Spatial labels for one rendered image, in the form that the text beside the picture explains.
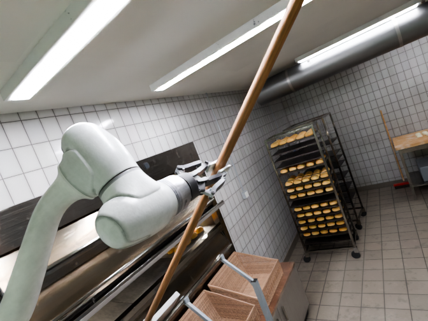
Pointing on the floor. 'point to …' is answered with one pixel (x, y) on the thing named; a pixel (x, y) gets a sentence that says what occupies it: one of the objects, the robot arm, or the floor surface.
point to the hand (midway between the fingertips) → (218, 168)
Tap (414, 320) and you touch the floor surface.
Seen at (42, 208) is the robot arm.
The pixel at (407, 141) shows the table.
